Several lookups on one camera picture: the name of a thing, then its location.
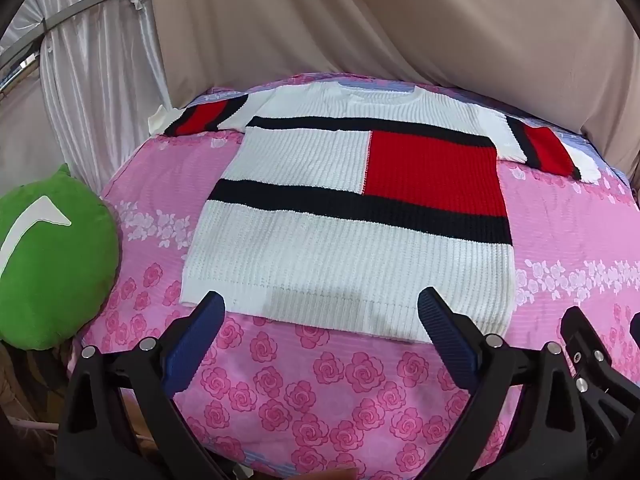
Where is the white red navy knit sweater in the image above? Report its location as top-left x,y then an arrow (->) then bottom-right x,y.
148,82 -> 601,346

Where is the metal curtain rail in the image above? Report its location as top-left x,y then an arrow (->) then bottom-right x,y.
0,0 -> 151,68

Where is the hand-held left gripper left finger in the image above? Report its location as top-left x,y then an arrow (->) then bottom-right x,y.
55,290 -> 236,480

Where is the green pillow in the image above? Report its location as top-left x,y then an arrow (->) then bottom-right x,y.
0,162 -> 121,351

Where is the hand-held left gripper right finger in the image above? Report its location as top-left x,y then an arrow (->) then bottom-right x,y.
417,286 -> 601,480

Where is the beige curtain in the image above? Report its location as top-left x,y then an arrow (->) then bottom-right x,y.
147,0 -> 640,171

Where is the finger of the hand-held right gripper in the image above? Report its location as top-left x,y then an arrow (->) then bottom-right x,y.
560,305 -> 640,461

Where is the pink floral bedsheet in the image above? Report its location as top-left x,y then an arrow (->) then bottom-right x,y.
70,72 -> 640,480

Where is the white satin curtain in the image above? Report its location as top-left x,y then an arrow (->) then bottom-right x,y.
0,0 -> 173,196

